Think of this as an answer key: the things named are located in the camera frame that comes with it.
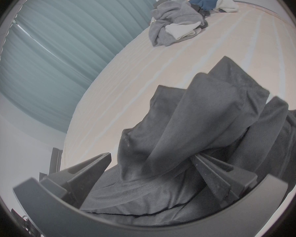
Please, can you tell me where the bed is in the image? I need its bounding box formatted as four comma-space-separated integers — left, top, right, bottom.
60, 0, 296, 177

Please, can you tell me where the pile of clothes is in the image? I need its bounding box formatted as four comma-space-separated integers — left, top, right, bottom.
148, 0, 240, 48

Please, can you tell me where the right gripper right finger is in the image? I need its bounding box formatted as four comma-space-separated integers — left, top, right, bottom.
191, 153, 259, 205

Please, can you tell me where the blue-green curtain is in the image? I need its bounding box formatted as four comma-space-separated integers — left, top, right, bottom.
0, 21, 95, 134
15, 0, 161, 82

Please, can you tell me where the black T-shirt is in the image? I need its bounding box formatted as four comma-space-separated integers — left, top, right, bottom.
80, 56, 296, 228

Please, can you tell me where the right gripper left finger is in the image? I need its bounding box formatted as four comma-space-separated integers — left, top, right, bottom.
40, 152, 112, 208

